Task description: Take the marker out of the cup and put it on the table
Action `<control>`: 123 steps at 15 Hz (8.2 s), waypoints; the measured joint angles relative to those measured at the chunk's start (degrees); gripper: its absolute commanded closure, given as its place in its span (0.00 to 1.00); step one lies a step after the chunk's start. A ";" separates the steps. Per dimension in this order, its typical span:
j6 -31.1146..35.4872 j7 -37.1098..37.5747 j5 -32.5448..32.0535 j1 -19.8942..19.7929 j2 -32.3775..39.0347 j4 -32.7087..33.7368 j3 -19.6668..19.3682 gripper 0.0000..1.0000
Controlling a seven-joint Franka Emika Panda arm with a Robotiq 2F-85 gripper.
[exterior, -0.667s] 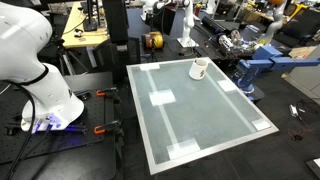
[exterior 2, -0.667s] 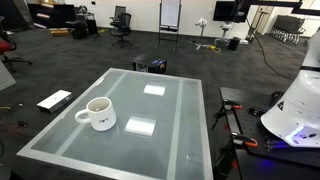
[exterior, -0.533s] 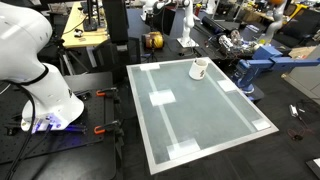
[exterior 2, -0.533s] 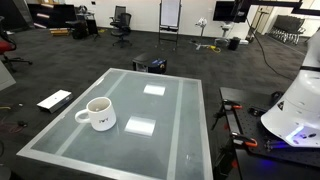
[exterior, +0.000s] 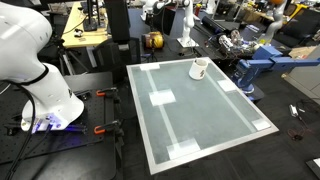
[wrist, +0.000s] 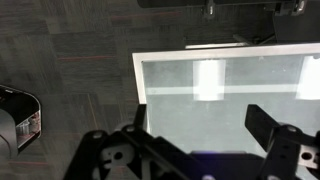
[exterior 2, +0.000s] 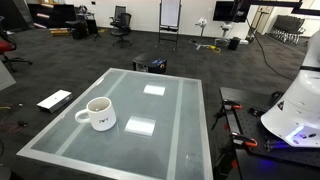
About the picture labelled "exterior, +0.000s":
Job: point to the white slim robot arm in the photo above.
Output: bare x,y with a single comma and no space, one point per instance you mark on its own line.
187,20
146,8

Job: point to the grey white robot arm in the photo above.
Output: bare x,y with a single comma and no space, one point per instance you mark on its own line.
276,23

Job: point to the grey cabinet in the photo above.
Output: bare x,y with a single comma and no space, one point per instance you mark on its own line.
308,78

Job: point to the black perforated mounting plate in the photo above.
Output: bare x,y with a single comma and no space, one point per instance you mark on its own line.
66,144

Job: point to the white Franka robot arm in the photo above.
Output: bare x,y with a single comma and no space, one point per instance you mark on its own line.
50,95

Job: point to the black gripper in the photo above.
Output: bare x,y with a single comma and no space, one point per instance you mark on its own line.
117,20

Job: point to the brown cardboard box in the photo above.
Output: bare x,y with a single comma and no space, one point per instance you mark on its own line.
301,52

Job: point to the light wooden desk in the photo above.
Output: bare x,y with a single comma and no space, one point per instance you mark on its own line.
71,37

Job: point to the white printed ceramic mug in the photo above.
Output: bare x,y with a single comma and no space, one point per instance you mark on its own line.
197,71

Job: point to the cluttered electronics rig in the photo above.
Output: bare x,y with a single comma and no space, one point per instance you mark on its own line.
230,41

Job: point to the small white power adapter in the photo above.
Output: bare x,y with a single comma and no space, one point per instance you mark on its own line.
293,110

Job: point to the small black toggle clamp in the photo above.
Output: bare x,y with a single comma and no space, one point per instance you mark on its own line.
83,95

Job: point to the black padded chair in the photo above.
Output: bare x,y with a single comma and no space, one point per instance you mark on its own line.
300,30

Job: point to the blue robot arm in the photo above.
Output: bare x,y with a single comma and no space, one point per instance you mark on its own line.
266,56

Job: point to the black mesh office chair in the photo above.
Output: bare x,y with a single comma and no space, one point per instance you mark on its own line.
106,63

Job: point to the black monitor stand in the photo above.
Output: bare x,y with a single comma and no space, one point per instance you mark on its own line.
90,23

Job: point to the small black floor plug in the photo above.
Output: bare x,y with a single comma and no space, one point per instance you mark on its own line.
297,137

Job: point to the black camera tripod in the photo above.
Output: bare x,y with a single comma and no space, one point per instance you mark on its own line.
61,53

